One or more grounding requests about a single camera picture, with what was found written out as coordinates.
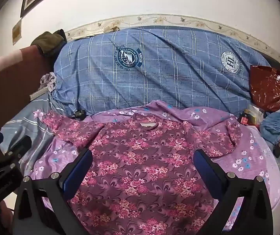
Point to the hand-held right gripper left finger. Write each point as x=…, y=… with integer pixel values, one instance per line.
x=77, y=172

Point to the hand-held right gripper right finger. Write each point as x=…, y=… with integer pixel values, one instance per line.
x=204, y=170

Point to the maroon floral shirt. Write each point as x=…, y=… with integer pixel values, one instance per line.
x=140, y=164

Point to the grey striped cloth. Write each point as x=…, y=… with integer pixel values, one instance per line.
x=29, y=132

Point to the purple floral blanket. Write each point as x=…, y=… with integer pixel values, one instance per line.
x=250, y=156

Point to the pale comb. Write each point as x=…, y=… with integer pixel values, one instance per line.
x=38, y=95

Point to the reddish brown headboard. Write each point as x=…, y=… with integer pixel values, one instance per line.
x=10, y=90

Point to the small black object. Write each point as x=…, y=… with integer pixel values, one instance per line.
x=79, y=115

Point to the small dark bottle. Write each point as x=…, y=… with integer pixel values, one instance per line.
x=244, y=118

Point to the small grey crumpled cloth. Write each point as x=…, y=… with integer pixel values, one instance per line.
x=48, y=79

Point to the blue denim garment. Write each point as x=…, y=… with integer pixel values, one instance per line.
x=277, y=122

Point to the red plastic bag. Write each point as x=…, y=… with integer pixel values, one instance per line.
x=268, y=88

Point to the blue plaid quilt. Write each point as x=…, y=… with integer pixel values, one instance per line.
x=154, y=78

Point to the olive green cloth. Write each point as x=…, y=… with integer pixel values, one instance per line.
x=49, y=41

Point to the small yellowed wall plaque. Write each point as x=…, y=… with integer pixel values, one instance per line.
x=17, y=32

